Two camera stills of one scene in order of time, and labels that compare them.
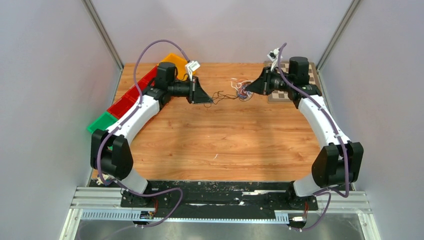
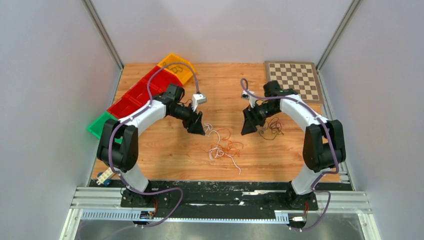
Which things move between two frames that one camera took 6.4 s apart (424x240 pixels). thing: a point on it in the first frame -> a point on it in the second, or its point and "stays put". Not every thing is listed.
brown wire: x=247 y=99 -> x=273 y=128
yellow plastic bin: x=180 y=63 stays put
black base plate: x=218 y=199 stays put
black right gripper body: x=267 y=76 -> x=259 y=112
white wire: x=238 y=85 -> x=220 y=153
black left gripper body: x=192 y=90 -> x=188 y=123
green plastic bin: x=103 y=122 stays put
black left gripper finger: x=201 y=96 -> x=198 y=127
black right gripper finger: x=257 y=86 -> x=248 y=127
